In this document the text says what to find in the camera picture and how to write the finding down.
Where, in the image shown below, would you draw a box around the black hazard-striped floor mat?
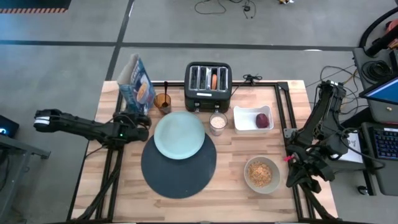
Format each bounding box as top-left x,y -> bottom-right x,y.
0,0 -> 72,14

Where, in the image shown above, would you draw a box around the dark red plum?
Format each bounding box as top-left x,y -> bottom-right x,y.
255,113 -> 270,129

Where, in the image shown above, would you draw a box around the beige ceramic bowl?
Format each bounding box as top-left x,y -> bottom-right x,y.
243,156 -> 281,195

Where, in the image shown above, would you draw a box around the tall clear glass of milk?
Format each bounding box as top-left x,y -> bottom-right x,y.
208,111 -> 228,137

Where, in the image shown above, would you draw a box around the black floor cable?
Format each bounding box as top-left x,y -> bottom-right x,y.
194,0 -> 257,19

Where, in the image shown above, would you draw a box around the black four-slot toaster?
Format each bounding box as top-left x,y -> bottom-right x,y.
183,61 -> 233,113

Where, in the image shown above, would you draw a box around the grey side table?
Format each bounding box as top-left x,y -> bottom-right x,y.
0,133 -> 52,224

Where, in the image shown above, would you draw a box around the tangled floor cables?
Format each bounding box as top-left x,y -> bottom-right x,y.
306,64 -> 369,116

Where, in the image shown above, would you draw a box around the white notepad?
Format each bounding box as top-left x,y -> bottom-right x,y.
337,132 -> 364,164

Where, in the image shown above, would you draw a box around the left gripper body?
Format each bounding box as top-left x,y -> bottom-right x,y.
123,111 -> 152,141

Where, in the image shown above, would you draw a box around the golden cereal flakes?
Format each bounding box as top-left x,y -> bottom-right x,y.
248,161 -> 274,188

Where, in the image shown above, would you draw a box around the orange shop vacuum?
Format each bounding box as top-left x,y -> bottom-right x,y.
384,18 -> 398,50

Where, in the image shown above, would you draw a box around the black device blue light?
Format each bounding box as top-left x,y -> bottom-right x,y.
0,114 -> 20,139

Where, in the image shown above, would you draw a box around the dark round woven placemat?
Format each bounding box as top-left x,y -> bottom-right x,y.
141,132 -> 218,199

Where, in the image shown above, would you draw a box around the white plastic bin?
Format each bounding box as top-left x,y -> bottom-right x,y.
233,105 -> 275,135

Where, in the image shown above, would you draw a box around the grey computer desk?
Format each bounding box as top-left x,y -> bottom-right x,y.
353,46 -> 398,197

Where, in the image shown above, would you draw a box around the black aluminium rig frame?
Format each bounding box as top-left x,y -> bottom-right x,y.
67,81 -> 340,223

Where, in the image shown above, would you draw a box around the computer monitor blue screen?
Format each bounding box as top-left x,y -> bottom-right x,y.
359,76 -> 398,106

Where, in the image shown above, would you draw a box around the pale green plate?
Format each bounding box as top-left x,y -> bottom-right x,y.
153,111 -> 206,161

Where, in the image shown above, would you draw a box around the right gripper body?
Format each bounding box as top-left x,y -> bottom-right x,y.
285,146 -> 336,184

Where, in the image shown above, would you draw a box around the black vacuum hose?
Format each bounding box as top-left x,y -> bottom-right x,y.
359,7 -> 398,57

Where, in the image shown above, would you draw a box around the black keyboard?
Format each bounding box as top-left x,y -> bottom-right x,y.
371,127 -> 398,161

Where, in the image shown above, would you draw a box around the amber glass cup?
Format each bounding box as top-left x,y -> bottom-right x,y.
154,92 -> 172,114

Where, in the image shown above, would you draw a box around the black toaster power cable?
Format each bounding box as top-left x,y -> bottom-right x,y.
231,73 -> 264,97

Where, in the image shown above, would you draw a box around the black spoon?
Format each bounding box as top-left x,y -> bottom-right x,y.
163,81 -> 170,108

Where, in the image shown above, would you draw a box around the blue cereal box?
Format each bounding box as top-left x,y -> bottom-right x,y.
116,53 -> 156,116

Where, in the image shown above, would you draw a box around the coiled black cable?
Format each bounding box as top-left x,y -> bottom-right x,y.
362,60 -> 394,82

